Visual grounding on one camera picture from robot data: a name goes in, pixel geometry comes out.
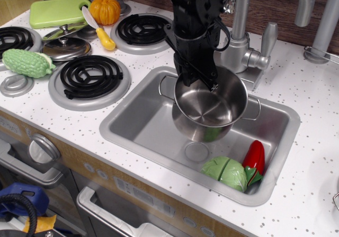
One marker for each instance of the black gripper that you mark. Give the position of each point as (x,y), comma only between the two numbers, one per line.
(193,57)

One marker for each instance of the stainless steel pot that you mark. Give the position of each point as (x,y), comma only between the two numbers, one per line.
(203,115)

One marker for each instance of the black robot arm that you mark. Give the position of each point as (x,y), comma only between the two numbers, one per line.
(195,34)

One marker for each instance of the grey toy sink basin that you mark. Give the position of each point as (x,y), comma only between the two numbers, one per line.
(142,123)

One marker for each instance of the steel pot lid lower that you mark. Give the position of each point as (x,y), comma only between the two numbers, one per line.
(65,49)

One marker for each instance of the steel pot lid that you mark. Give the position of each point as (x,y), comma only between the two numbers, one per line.
(65,49)
(64,30)

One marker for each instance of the steel pot lid upper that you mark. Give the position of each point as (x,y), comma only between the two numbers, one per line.
(64,30)

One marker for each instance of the silver toy faucet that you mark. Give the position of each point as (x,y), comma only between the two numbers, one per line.
(248,63)

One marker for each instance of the back right black burner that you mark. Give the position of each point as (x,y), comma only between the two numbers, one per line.
(141,34)

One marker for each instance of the black burner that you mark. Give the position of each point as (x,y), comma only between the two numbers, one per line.
(20,38)
(141,34)
(89,83)

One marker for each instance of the front right black burner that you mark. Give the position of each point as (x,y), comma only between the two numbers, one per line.
(89,83)

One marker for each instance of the orange toy pumpkin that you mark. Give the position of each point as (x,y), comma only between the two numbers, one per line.
(105,12)

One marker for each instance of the green toy cabbage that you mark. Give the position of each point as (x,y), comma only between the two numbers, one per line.
(227,171)

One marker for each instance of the red toy pepper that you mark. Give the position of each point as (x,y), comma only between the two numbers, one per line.
(254,162)

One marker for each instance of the grey vertical pole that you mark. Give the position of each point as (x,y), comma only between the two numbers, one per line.
(327,26)

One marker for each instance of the green plastic cutting board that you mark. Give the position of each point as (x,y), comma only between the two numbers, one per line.
(53,13)

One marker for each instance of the green toy bitter gourd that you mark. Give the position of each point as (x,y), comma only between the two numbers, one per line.
(28,63)

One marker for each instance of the silver stove dial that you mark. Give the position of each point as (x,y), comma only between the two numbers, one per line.
(42,151)

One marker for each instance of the grey oval knob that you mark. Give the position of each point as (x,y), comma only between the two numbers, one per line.
(16,85)

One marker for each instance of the left black burner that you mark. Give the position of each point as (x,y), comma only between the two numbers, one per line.
(20,38)

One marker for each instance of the blue clamp tool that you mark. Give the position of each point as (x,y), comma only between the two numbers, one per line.
(22,199)

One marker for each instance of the yellow cloth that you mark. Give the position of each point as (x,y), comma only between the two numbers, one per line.
(43,224)

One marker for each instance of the yellow handled toy knife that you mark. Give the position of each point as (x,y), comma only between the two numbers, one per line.
(105,40)

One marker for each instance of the wire rack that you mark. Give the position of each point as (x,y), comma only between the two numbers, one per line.
(317,56)

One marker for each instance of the grey dishwasher handle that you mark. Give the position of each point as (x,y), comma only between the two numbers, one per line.
(111,221)

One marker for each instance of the grey oven door handle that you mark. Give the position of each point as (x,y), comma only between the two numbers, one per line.
(50,179)

